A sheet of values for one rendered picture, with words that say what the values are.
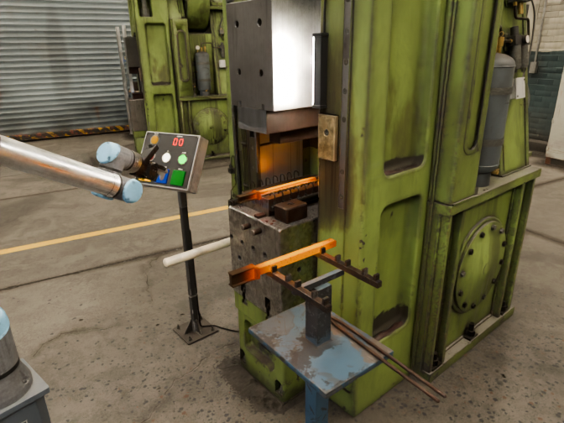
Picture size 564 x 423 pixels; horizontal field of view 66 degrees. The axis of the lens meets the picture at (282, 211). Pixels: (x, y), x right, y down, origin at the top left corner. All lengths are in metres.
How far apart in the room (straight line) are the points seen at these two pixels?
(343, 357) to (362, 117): 0.82
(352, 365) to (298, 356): 0.17
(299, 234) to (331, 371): 0.63
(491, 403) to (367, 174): 1.34
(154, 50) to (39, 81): 3.44
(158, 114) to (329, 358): 5.58
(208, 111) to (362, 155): 5.16
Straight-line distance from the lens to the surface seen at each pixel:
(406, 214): 1.99
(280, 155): 2.18
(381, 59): 1.59
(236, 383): 2.37
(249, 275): 1.36
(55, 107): 9.56
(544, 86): 7.84
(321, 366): 1.41
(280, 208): 1.78
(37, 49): 9.49
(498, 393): 2.52
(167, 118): 6.67
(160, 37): 6.62
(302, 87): 1.80
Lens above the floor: 1.60
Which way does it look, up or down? 21 degrees down
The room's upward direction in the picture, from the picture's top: 1 degrees counter-clockwise
